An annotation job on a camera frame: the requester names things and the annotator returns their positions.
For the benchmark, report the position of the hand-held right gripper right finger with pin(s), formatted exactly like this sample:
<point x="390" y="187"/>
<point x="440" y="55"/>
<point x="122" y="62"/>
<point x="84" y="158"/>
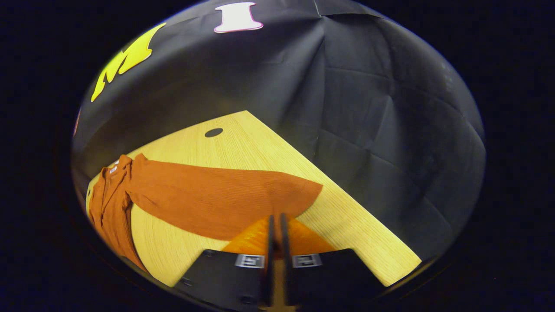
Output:
<point x="284" y="238"/>

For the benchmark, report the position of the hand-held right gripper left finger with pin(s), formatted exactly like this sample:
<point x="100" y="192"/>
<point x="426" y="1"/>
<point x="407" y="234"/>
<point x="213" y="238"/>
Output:
<point x="271" y="242"/>

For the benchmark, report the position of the orange button shirt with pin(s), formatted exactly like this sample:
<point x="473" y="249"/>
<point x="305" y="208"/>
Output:
<point x="217" y="199"/>

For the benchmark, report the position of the black backdrop cloth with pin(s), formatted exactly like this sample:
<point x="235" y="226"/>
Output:
<point x="347" y="108"/>

